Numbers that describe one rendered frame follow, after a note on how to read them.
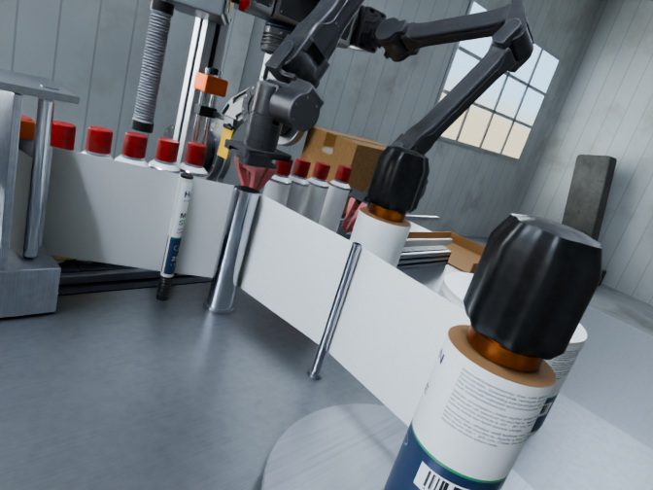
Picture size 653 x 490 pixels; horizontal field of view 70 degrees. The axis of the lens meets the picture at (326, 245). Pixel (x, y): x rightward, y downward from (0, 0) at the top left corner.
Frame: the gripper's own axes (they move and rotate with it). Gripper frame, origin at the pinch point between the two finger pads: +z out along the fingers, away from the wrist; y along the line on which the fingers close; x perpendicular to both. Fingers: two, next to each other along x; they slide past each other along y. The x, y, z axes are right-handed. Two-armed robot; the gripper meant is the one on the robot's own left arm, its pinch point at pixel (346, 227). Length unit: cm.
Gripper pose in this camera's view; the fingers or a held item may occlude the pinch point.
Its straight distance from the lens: 117.1
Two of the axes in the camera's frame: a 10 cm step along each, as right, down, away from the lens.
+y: 6.8, 3.9, -6.2
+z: -6.4, 7.3, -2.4
